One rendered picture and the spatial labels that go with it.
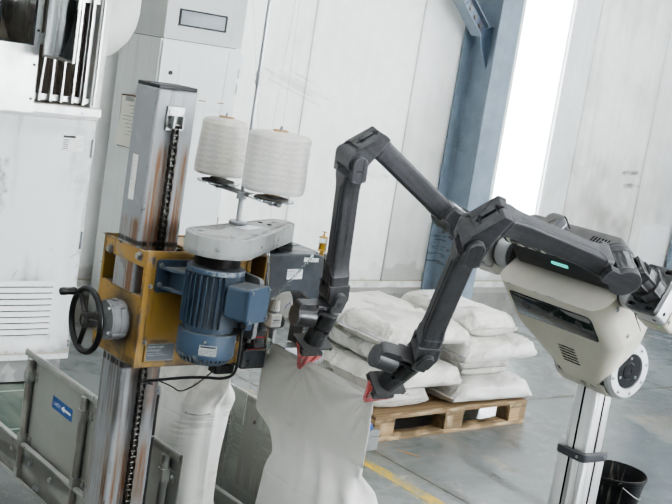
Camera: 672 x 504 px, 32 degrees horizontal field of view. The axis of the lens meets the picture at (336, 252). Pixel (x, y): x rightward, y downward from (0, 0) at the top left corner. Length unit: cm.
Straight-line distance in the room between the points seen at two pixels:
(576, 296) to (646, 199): 827
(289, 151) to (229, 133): 28
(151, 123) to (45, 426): 145
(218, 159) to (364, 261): 575
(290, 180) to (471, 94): 627
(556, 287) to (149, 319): 106
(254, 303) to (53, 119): 310
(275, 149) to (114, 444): 91
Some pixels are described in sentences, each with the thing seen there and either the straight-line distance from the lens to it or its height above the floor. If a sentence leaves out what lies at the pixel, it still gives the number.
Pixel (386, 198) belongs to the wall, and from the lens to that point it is 886.
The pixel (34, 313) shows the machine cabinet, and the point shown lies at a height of 42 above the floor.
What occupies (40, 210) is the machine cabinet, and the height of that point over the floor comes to 94.
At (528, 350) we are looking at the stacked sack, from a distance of 673.
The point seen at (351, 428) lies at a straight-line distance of 304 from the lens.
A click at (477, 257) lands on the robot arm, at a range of 256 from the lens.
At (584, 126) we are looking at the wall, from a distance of 1036.
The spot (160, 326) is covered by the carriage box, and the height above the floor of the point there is 114.
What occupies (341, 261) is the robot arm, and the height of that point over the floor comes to 138.
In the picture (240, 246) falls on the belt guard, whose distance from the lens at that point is 288.
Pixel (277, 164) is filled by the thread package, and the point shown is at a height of 161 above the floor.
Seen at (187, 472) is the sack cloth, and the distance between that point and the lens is 362.
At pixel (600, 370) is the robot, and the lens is 311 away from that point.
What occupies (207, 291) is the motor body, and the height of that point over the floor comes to 128.
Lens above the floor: 189
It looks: 9 degrees down
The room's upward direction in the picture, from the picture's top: 9 degrees clockwise
